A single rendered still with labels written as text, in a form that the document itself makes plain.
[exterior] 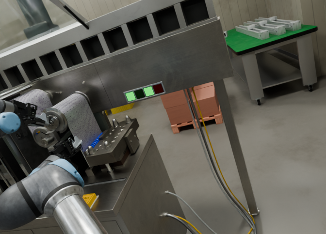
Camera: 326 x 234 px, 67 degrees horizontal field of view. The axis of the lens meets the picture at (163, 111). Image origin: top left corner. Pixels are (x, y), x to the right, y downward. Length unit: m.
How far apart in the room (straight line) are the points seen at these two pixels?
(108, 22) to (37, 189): 0.96
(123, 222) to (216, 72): 0.86
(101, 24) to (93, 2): 6.06
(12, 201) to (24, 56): 1.15
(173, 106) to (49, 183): 2.85
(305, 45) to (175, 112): 1.89
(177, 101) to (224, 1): 3.72
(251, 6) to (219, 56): 5.40
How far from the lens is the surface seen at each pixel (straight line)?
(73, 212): 0.72
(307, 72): 3.85
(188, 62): 1.36
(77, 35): 1.54
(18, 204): 0.78
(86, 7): 7.59
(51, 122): 1.36
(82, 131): 1.42
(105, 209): 1.14
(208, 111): 3.47
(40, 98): 1.62
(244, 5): 6.68
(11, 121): 1.01
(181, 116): 3.52
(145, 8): 1.37
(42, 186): 0.78
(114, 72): 1.48
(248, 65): 3.57
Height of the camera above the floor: 1.52
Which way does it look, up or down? 19 degrees down
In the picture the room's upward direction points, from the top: 20 degrees counter-clockwise
